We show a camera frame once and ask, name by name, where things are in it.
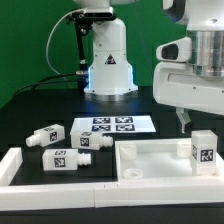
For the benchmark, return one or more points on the black camera on stand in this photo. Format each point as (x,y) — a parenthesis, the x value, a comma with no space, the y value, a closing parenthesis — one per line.
(83,20)

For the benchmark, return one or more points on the white U-shaped fence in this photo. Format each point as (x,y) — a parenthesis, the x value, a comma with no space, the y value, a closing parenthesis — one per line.
(157,191)

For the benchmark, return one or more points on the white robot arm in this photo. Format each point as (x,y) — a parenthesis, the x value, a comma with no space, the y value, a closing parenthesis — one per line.
(110,73)

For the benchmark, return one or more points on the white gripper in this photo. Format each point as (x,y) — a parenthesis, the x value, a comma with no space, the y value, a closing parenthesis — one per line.
(176,84)

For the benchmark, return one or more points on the white marker sheet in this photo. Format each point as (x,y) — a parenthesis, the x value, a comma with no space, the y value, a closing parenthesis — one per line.
(116,124)

